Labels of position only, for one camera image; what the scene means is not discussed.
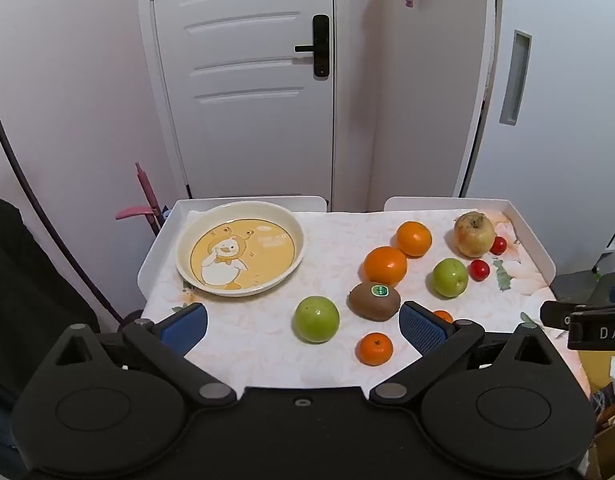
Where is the yellow box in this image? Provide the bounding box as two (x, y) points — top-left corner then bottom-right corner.
(577, 349), (615, 403)

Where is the brown kiwi with green sticker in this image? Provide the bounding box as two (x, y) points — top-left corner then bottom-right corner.
(348, 281), (403, 322)

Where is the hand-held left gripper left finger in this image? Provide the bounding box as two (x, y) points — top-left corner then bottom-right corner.
(52, 302), (238, 408)

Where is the medium orange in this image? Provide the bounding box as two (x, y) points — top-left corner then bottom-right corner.
(396, 221), (433, 258)

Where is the cream plate with duck print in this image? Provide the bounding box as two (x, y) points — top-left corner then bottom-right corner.
(176, 201), (306, 297)

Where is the yellow-red apple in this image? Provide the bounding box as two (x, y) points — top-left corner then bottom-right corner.
(454, 211), (497, 259)

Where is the dark cloth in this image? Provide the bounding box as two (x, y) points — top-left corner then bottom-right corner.
(0, 187), (100, 480)

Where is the small green apple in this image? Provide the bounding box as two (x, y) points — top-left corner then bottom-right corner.
(432, 258), (470, 299)

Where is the black curved tube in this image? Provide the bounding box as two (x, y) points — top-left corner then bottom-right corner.
(0, 45), (125, 328)

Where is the large orange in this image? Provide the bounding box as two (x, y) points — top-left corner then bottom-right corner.
(364, 246), (409, 289)

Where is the white rimmed tray table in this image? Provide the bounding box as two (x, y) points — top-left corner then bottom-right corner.
(137, 196), (594, 397)

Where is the black door lock handle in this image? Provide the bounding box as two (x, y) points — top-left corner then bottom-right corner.
(294, 14), (331, 80)

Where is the white sliding door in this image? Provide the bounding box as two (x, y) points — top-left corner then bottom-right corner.
(457, 0), (615, 277)

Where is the large green apple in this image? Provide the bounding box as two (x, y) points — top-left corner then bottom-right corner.
(294, 295), (341, 345)

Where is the white panel door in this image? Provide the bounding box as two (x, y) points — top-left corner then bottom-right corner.
(148, 0), (336, 202)

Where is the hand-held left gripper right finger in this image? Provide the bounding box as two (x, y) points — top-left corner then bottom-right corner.
(369, 301), (559, 407)

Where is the pink long-handled tool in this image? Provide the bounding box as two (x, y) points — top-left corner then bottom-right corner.
(114, 162), (164, 237)

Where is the cardboard box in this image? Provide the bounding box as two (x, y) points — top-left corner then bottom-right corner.
(585, 405), (615, 480)

